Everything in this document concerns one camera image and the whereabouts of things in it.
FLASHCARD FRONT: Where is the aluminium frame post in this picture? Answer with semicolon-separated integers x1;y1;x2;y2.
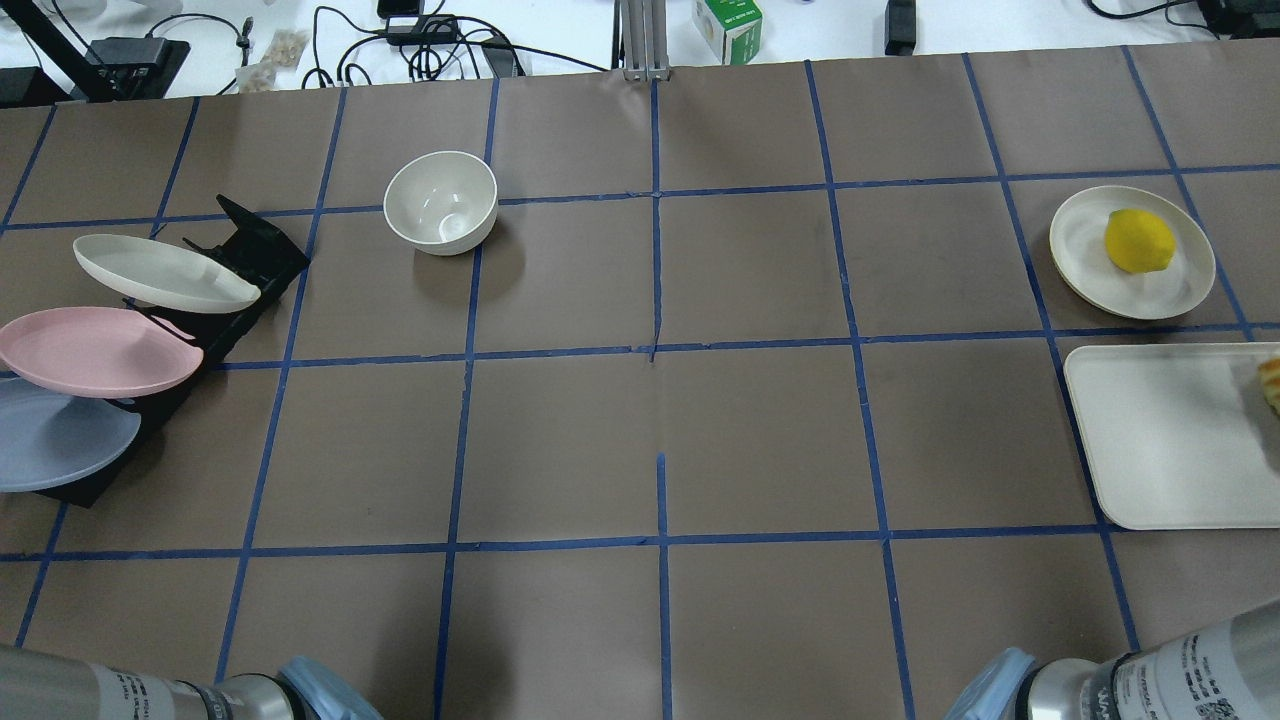
612;1;669;81

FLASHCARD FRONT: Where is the white plate with lemon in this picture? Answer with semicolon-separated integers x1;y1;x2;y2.
1050;184;1217;322

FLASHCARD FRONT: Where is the black power adapter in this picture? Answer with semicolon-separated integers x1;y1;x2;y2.
84;36;191;100

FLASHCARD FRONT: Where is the black plate rack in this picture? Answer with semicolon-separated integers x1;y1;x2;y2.
3;196;310;509

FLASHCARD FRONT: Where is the green white box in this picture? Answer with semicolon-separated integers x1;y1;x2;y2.
692;1;764;65

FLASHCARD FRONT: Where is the yellow lemon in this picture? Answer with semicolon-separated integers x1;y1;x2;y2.
1103;208;1178;274

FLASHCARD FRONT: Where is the cream plate in rack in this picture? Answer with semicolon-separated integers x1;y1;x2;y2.
72;234;261;314

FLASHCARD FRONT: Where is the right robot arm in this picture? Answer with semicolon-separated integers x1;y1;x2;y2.
945;600;1279;719

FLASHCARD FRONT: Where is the white rectangular tray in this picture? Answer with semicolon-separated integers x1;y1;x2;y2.
1064;342;1279;530

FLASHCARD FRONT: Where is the pink plate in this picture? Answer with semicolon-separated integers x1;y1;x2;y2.
1;306;204;398

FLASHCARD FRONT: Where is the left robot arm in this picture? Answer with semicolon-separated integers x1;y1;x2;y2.
1;646;381;719

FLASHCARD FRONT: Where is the striped yellow bread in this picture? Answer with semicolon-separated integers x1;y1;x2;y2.
1256;355;1280;416

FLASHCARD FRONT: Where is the blue plate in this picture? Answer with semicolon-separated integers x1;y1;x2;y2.
1;378;141;493

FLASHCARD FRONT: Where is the cream bowl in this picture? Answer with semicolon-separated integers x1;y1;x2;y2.
381;150;499;256

